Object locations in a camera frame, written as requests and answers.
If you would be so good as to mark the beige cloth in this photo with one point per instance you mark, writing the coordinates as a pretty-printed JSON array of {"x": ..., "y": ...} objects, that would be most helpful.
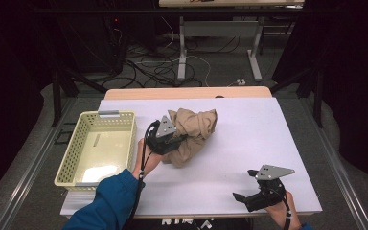
[{"x": 195, "y": 127}]

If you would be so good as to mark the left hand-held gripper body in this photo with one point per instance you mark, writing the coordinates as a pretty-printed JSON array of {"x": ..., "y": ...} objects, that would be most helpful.
[{"x": 163, "y": 142}]

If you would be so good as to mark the person's left hand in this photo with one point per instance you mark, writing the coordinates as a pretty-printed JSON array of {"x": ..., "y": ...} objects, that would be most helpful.
[{"x": 145, "y": 161}]

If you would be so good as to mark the person's black printed shirt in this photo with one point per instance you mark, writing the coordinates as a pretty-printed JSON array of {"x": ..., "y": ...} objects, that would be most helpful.
[{"x": 204, "y": 223}]

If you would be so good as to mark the pale yellow plastic basket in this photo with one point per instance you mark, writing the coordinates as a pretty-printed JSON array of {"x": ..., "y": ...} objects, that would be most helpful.
[{"x": 105, "y": 150}]

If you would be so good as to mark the black metal stand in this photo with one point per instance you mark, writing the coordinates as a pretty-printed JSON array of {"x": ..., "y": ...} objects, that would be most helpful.
[
  {"x": 60, "y": 89},
  {"x": 316, "y": 92}
]

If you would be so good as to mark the desk with white legs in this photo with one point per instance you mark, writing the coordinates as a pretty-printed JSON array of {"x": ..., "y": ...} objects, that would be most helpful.
[{"x": 220, "y": 30}]

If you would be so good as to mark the black equipment with red light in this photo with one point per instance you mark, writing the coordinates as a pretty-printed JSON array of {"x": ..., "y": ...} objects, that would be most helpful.
[{"x": 116, "y": 41}]

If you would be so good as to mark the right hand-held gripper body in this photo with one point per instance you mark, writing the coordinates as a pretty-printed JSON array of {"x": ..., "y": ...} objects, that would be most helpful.
[{"x": 266, "y": 196}]

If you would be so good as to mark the person's right hand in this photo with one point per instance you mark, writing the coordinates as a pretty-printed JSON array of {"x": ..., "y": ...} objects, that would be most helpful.
[{"x": 284, "y": 218}]

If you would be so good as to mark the white power plug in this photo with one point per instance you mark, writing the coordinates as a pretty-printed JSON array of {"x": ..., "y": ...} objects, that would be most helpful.
[{"x": 241, "y": 81}]

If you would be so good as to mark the aluminium frame rail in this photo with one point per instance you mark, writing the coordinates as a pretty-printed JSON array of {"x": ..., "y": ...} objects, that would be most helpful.
[
  {"x": 28, "y": 172},
  {"x": 338, "y": 166}
]

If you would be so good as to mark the black curtain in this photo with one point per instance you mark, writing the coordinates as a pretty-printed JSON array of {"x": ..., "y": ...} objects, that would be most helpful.
[
  {"x": 357, "y": 80},
  {"x": 9, "y": 96}
]

